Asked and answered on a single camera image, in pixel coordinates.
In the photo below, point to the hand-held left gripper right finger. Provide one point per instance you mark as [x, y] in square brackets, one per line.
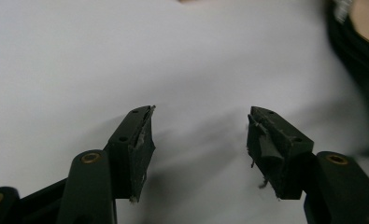
[278, 155]

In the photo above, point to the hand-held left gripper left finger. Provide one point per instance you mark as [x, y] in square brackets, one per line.
[132, 161]

